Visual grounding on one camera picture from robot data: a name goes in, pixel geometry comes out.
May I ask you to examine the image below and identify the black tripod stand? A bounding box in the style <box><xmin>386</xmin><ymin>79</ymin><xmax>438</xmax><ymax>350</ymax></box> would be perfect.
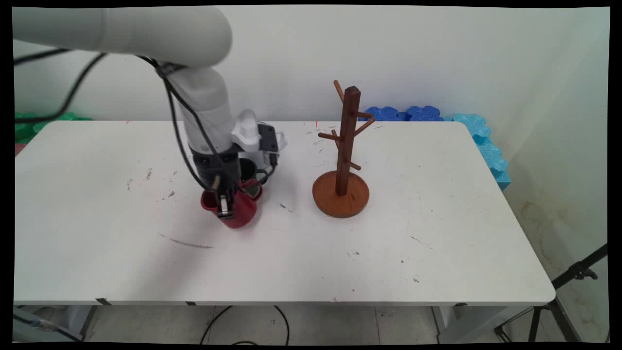
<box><xmin>494</xmin><ymin>243</ymin><xmax>609</xmax><ymax>344</ymax></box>

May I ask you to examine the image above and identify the green foam mat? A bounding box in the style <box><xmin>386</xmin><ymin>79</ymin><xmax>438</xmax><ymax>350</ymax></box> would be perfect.
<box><xmin>15</xmin><ymin>111</ymin><xmax>93</xmax><ymax>144</ymax></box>

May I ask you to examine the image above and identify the black cable with connector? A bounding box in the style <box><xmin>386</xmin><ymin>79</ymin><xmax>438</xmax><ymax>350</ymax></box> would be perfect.
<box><xmin>14</xmin><ymin>311</ymin><xmax>86</xmax><ymax>343</ymax></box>

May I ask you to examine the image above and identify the dark blue foam mat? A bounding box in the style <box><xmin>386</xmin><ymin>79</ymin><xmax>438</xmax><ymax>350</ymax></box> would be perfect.
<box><xmin>362</xmin><ymin>105</ymin><xmax>446</xmax><ymax>122</ymax></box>

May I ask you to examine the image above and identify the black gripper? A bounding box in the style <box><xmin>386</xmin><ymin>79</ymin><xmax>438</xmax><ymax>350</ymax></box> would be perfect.
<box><xmin>190</xmin><ymin>150</ymin><xmax>248</xmax><ymax>219</ymax></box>

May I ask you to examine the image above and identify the white enamel mug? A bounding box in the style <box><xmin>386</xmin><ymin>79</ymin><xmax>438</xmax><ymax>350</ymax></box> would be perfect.
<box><xmin>253</xmin><ymin>121</ymin><xmax>288</xmax><ymax>169</ymax></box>

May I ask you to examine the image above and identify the brown wooden mug tree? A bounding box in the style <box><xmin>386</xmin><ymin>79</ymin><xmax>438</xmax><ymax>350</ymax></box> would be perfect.
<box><xmin>312</xmin><ymin>80</ymin><xmax>377</xmax><ymax>219</ymax></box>

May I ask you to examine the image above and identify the dark green enamel mug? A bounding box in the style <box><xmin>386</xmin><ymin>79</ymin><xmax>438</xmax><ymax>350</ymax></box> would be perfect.
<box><xmin>238</xmin><ymin>157</ymin><xmax>270</xmax><ymax>186</ymax></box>

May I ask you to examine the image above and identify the white table leg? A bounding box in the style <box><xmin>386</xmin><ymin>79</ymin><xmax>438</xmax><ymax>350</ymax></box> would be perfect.
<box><xmin>432</xmin><ymin>305</ymin><xmax>533</xmax><ymax>344</ymax></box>

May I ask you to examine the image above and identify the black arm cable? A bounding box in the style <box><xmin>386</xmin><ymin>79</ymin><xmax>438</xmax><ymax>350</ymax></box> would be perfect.
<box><xmin>14</xmin><ymin>48</ymin><xmax>278</xmax><ymax>194</ymax></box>

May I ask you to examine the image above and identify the black floor cable loop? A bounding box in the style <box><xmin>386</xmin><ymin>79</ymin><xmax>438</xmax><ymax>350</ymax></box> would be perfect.
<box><xmin>199</xmin><ymin>305</ymin><xmax>291</xmax><ymax>346</ymax></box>

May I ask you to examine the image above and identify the red enamel mug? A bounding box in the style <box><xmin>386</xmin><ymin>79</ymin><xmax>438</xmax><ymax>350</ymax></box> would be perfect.
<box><xmin>201</xmin><ymin>178</ymin><xmax>264</xmax><ymax>229</ymax></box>

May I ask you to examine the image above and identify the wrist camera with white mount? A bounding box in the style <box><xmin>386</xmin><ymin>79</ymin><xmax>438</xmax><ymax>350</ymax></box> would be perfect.
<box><xmin>230</xmin><ymin>109</ymin><xmax>280</xmax><ymax>169</ymax></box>

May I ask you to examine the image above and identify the light blue foam mat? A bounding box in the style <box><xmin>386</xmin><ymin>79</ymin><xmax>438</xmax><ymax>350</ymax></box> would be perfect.
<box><xmin>442</xmin><ymin>113</ymin><xmax>512</xmax><ymax>191</ymax></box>

